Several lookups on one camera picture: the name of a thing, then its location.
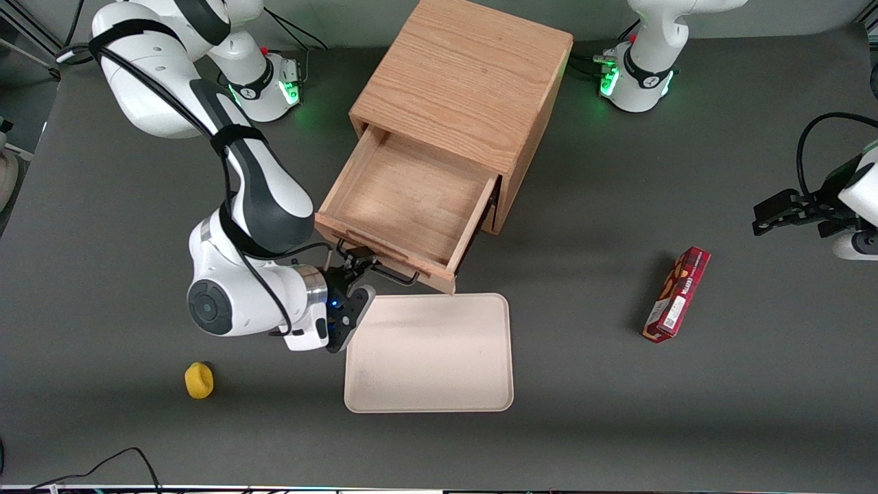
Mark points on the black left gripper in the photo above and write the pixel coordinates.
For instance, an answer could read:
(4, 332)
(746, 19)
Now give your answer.
(825, 203)

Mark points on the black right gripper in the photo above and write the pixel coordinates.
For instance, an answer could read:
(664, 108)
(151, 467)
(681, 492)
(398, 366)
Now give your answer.
(338, 280)

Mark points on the wooden drawer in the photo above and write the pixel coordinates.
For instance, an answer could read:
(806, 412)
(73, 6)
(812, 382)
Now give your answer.
(411, 199)

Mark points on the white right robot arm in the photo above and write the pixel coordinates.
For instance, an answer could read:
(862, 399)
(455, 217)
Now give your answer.
(267, 192)

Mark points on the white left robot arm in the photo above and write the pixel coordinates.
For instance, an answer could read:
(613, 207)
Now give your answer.
(648, 62)

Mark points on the wooden drawer cabinet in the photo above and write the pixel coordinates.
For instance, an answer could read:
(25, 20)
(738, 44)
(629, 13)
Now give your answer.
(466, 75)

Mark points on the beige rectangular tray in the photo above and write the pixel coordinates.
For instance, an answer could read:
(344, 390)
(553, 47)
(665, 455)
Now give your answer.
(429, 357)

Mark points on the red snack box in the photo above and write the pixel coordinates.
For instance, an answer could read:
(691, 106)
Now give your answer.
(675, 295)

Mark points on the yellow rounded toy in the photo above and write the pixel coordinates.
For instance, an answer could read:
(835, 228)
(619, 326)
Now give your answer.
(199, 381)

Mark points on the beige round object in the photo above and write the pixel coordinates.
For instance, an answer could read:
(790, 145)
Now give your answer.
(7, 178)

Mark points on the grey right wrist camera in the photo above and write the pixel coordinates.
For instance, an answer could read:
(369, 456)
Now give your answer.
(360, 302)

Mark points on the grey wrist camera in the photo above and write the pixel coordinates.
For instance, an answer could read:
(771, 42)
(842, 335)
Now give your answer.
(360, 302)
(854, 245)

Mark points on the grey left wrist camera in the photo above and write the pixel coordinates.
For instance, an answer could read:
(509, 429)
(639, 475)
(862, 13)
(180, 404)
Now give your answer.
(854, 245)

